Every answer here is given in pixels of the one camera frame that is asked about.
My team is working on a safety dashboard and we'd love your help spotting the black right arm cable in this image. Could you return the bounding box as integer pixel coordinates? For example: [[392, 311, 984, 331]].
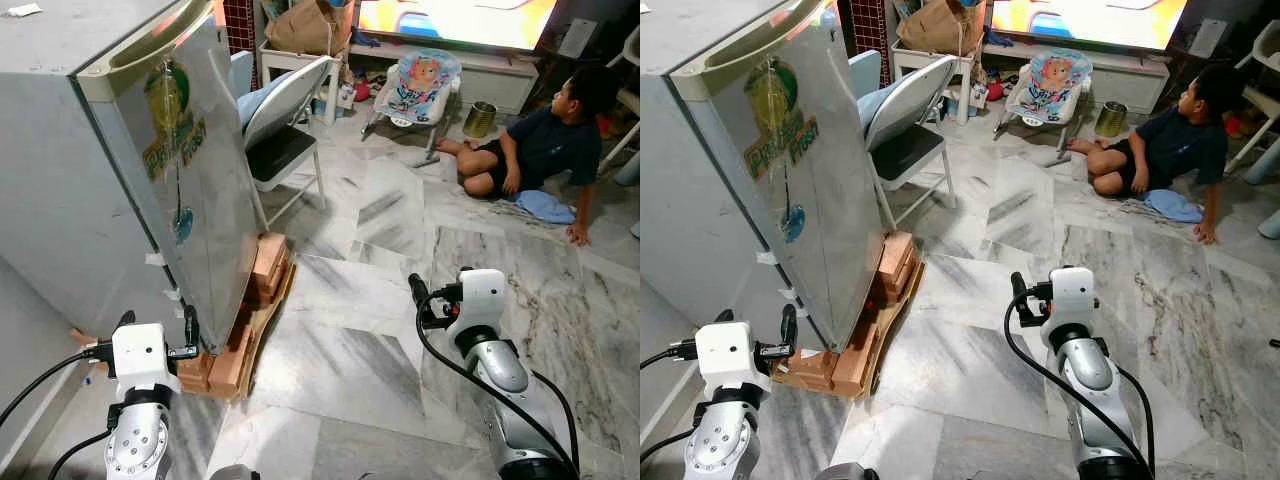
[[1003, 295, 1156, 480], [414, 298, 581, 480]]

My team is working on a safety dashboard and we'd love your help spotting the grey fridge cabinet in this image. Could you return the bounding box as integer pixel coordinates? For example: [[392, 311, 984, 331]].
[[640, 0, 816, 351], [0, 0, 191, 346]]

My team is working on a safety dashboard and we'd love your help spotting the black box with white label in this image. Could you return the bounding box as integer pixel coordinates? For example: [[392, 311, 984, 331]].
[[1165, 0, 1280, 61], [535, 0, 641, 63]]

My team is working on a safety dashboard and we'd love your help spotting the large orange brick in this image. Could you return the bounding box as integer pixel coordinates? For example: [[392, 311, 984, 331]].
[[207, 325, 252, 394], [833, 320, 881, 396]]

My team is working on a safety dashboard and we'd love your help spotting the white television cabinet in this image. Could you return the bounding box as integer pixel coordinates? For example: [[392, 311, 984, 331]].
[[350, 42, 541, 116], [985, 42, 1171, 116]]

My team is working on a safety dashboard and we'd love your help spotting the child in dark shirt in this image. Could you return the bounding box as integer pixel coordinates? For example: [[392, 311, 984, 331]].
[[1066, 63, 1251, 246], [436, 63, 621, 247]]

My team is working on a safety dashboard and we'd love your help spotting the small orange brick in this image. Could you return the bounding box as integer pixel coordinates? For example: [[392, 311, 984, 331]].
[[177, 350, 211, 392], [790, 350, 836, 388]]

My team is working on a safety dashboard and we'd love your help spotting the brown bag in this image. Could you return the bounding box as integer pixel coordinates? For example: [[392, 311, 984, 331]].
[[897, 0, 986, 56], [265, 0, 346, 56]]

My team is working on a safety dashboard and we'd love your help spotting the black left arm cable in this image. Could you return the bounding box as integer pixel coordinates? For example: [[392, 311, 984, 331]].
[[0, 343, 113, 431], [640, 343, 699, 373], [48, 428, 117, 480], [640, 428, 693, 468]]

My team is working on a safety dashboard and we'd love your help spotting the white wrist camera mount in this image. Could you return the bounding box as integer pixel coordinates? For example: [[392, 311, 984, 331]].
[[108, 322, 183, 393], [447, 267, 508, 346], [695, 320, 771, 391], [1040, 266, 1099, 346]]

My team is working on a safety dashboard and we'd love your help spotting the light blue plastic board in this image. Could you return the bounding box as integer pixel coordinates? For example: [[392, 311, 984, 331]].
[[850, 48, 881, 101], [229, 50, 255, 101]]

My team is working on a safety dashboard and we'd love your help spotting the white plastic chair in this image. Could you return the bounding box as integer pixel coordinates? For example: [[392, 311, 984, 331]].
[[1225, 20, 1280, 186], [598, 25, 641, 186]]

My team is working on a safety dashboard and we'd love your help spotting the green yellow logo sticker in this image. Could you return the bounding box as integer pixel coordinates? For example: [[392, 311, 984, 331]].
[[742, 58, 823, 183], [142, 60, 209, 183]]

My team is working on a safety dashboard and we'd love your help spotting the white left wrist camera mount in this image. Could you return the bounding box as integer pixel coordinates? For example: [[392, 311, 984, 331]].
[[695, 320, 771, 391], [108, 322, 183, 393]]

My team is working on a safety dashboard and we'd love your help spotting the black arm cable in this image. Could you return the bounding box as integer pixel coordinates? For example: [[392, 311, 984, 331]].
[[48, 428, 117, 480], [640, 343, 699, 373], [1003, 295, 1156, 480], [414, 298, 581, 480], [640, 428, 693, 468], [0, 343, 113, 431]]

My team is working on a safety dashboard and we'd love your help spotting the grey folding chair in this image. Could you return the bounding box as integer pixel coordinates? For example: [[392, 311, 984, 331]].
[[858, 55, 961, 233], [238, 52, 339, 233]]

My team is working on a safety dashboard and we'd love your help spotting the printed baby bouncer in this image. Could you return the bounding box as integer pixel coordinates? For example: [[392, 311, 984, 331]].
[[362, 48, 464, 166], [993, 48, 1094, 166]]

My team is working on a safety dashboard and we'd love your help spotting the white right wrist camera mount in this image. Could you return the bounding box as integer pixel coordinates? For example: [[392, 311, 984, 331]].
[[1040, 266, 1099, 346], [447, 267, 508, 346]]

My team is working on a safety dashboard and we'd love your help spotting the small white table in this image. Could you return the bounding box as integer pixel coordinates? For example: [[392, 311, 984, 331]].
[[890, 40, 986, 126], [258, 40, 351, 126]]

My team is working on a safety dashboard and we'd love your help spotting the golden tin can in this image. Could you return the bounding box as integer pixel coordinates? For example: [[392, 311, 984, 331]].
[[462, 100, 499, 140], [1093, 100, 1129, 140]]

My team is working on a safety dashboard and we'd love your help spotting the flat screen television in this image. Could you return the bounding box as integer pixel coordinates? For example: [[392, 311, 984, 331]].
[[985, 0, 1191, 53], [352, 0, 563, 54]]

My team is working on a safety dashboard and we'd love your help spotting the blue cloth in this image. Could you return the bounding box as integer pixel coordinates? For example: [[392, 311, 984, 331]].
[[514, 189, 578, 225], [1143, 188, 1205, 224]]

